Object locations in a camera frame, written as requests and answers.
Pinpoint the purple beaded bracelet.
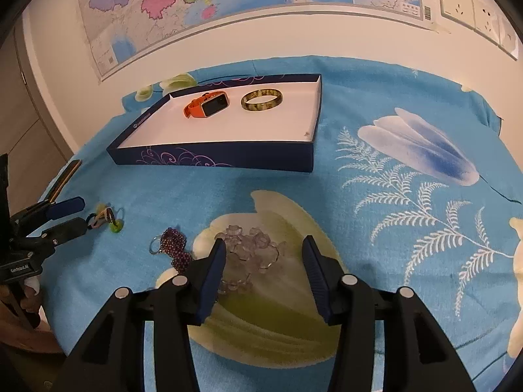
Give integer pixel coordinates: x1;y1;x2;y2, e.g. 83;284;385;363
149;229;193;272

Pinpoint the blue floral blanket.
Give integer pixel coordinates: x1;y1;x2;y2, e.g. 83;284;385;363
41;55;523;392

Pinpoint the dark blue shallow box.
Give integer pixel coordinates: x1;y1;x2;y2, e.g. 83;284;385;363
107;73;323;173

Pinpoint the clear crystal bracelet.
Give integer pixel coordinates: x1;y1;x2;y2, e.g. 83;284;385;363
214;224;287;295

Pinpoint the green mottled bangle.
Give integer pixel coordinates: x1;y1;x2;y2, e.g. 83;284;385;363
240;89;284;113

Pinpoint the beige cabinet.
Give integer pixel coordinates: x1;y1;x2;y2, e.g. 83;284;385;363
0;24;76;221

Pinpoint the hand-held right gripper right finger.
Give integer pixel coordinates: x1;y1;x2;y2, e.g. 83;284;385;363
302;235;477;392

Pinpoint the yellow green shell charm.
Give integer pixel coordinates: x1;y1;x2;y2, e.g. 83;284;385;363
85;202;112;230

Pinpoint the dark board with wooden edge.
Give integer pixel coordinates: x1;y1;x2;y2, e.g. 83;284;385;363
46;159;82;205

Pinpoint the orange smart watch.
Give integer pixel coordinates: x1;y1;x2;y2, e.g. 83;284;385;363
182;91;229;120

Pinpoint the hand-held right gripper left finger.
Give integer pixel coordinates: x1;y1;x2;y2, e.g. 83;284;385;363
53;237;227;392

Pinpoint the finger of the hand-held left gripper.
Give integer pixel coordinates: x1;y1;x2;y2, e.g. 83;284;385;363
25;217;88;251
11;197;86;226

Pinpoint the person's left hand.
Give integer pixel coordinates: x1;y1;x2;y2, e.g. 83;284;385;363
0;278;42;329

